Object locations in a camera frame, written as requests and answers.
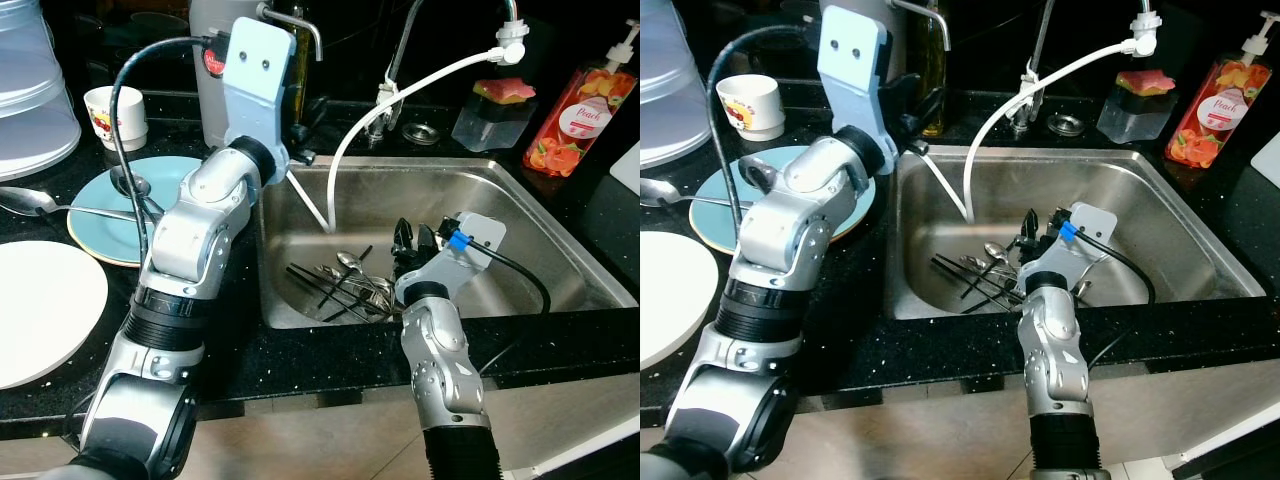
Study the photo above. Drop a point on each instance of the teal plate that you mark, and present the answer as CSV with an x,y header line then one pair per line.
x,y
100,235
715,225

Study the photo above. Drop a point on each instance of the white faucet diverter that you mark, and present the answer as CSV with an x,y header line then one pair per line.
x,y
512,42
1147,33

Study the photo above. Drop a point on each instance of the stainless steel sink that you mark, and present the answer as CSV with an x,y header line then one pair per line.
x,y
1190,240
560,250

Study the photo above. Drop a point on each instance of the black side cabinet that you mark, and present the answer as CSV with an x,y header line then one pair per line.
x,y
1250,465
610,465

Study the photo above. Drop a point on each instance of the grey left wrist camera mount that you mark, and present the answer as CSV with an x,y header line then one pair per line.
x,y
852,70
258,80

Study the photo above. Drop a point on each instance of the white tie on faucet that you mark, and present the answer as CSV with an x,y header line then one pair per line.
x,y
1031,85
386,96

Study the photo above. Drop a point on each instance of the clear plastic sponge holder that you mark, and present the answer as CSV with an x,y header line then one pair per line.
x,y
490,128
1133,118

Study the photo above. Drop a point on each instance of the round metal countertop fitting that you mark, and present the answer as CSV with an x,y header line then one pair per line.
x,y
1067,125
421,134

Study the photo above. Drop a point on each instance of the grey cabinet door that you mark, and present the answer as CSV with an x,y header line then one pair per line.
x,y
300,440
1180,410
900,430
540,420

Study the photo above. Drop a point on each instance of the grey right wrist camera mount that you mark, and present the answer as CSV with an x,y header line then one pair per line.
x,y
478,235
1092,222

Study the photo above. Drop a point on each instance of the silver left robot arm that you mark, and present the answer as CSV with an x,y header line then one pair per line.
x,y
190,240
790,230

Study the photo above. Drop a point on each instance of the white bowl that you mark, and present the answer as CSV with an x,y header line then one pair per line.
x,y
670,300
45,310

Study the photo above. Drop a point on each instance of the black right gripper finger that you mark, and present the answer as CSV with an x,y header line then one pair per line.
x,y
1031,228
429,240
404,240
1055,222

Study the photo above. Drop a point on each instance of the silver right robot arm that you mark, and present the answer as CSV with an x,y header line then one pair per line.
x,y
1055,350
435,360

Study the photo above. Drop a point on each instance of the grey water filter canister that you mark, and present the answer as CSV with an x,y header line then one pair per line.
x,y
903,40
205,100

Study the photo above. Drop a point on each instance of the peach soap bottle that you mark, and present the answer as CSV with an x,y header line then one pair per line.
x,y
575,125
1215,115

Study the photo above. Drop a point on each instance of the red yellow sponge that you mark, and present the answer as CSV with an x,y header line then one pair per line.
x,y
507,91
1147,81

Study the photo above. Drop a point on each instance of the black chopstick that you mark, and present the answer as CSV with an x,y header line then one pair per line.
x,y
315,292
960,280
310,275
350,283
985,275
950,263

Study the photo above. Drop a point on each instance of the white cutting board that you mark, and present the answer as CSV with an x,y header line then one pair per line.
x,y
1268,160

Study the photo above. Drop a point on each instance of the white cartoon print mug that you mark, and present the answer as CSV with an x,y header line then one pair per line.
x,y
750,105
115,115

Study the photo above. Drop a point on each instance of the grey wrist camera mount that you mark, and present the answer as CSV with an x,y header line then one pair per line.
x,y
478,235
1092,222
852,70
258,80

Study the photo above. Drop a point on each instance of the chrome faucet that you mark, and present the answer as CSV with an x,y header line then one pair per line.
x,y
378,125
1022,118

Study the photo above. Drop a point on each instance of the olive oil glass bottle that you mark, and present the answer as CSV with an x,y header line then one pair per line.
x,y
300,80
932,40

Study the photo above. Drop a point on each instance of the white tiered plastic container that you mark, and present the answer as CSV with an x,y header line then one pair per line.
x,y
670,100
35,110

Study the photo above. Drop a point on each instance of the large metal spoon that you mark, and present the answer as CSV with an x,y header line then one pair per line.
x,y
28,200
662,190

